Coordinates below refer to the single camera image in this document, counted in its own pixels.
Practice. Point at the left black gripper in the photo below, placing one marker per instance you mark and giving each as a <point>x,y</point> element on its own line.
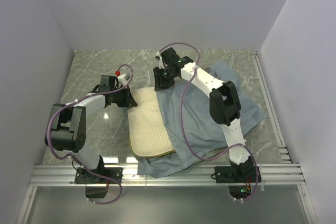
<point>129,101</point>

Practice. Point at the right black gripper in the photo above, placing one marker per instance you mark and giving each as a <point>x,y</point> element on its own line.
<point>160,83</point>

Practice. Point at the cream pillow yellow edge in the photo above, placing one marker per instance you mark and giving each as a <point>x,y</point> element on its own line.
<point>148,135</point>

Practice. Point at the blue fabric pillowcase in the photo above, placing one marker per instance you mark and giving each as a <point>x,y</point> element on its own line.
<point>189,125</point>

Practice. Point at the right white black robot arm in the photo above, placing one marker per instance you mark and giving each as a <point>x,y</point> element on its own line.
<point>224,104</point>

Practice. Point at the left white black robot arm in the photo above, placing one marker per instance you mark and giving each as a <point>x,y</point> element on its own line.
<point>67,127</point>

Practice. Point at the left black controller box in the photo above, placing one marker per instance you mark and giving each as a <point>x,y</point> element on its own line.
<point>96,192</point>

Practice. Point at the right controller board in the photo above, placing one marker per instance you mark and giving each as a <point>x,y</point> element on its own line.
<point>240,192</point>

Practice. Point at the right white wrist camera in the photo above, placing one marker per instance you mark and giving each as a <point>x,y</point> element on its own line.
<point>159,58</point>

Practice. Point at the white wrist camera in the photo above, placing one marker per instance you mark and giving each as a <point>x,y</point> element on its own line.
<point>123,78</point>
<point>159,58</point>

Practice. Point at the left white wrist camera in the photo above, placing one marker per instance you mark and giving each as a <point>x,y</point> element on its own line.
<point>123,78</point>

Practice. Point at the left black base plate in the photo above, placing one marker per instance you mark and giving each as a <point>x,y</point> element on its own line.
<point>111,175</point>

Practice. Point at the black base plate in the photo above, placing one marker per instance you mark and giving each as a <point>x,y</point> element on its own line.
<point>111,175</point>
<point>229,174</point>

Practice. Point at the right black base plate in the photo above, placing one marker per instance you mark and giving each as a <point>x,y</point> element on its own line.
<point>229,174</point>

